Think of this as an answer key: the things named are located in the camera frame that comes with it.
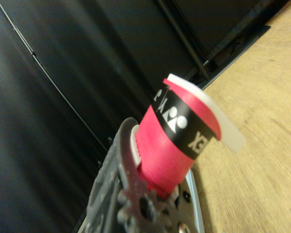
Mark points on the black curtain stand pole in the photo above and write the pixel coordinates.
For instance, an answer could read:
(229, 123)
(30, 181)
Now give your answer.
(184, 40)

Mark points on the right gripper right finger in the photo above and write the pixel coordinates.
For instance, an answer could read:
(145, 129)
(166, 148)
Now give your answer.
(179, 213)

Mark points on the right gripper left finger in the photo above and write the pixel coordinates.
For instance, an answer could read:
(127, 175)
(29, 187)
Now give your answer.
(116, 184)

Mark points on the flat black curtain stand foot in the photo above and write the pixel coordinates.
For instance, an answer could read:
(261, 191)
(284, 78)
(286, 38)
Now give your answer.
(245, 41)

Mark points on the blue litter tray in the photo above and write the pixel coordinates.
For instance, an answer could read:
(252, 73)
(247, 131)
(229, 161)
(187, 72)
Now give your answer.
(197, 208)

